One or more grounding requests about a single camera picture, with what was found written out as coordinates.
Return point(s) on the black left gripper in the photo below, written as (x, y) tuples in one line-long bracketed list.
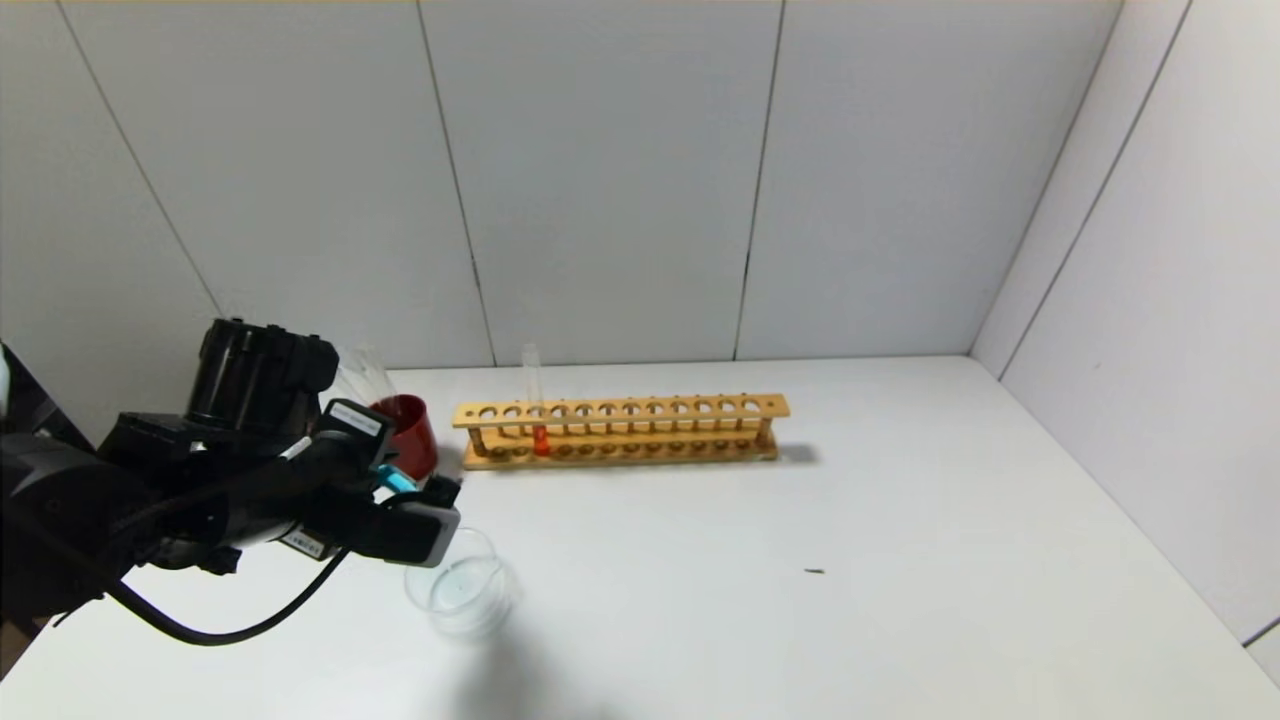
[(358, 419)]

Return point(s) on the blue pigment test tube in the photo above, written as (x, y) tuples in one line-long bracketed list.
[(395, 478)]

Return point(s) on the red pigment test tube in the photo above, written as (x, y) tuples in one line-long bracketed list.
[(540, 440)]

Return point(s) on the black and orange left arm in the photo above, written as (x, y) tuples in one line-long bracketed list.
[(60, 490)]

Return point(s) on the wooden test tube rack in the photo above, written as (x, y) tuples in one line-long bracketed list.
[(640, 409)]

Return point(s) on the red cup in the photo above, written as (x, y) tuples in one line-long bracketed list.
[(415, 435)]

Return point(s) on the clear glass petri dish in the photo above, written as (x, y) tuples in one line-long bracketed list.
[(470, 600)]

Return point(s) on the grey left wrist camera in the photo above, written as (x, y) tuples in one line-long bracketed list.
[(425, 535)]

